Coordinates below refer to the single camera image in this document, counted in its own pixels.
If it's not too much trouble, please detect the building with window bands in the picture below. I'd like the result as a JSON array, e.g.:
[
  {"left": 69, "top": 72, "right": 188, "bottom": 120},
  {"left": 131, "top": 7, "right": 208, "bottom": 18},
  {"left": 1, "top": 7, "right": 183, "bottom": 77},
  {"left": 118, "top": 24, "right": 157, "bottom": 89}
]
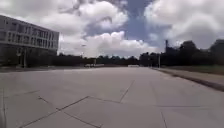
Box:
[{"left": 0, "top": 14, "right": 61, "bottom": 69}]

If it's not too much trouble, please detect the dark kerb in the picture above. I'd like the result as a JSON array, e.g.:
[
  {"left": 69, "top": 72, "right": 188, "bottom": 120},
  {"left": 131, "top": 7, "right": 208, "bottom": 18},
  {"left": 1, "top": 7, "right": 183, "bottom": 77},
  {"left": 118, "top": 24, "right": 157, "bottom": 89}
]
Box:
[{"left": 151, "top": 67, "right": 224, "bottom": 93}]

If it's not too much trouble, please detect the grey concrete slab plaza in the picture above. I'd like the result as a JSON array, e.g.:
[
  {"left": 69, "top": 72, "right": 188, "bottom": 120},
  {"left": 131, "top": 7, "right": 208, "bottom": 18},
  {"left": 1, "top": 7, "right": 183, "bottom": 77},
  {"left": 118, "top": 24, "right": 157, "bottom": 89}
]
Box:
[{"left": 0, "top": 65, "right": 224, "bottom": 128}]

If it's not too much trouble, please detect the grass lawn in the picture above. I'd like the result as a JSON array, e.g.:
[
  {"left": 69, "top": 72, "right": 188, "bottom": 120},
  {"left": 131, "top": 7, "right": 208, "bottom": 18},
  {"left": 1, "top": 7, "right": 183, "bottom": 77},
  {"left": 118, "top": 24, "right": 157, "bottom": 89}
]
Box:
[{"left": 163, "top": 64, "right": 224, "bottom": 76}]

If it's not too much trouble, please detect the distant tower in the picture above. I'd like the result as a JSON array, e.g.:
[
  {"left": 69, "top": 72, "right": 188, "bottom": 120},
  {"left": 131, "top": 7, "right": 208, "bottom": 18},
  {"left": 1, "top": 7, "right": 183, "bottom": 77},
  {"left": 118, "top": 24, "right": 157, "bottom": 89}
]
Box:
[{"left": 164, "top": 39, "right": 169, "bottom": 53}]

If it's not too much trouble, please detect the thin pole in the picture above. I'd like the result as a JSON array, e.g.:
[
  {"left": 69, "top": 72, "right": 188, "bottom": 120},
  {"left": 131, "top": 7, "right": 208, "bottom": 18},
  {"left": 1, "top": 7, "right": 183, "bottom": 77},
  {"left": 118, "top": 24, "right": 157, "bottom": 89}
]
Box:
[{"left": 157, "top": 53, "right": 161, "bottom": 69}]

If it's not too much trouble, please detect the long row of trees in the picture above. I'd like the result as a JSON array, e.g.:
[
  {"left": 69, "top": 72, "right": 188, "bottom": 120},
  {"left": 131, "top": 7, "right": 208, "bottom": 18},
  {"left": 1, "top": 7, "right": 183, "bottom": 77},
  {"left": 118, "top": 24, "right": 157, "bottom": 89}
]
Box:
[{"left": 49, "top": 38, "right": 224, "bottom": 68}]

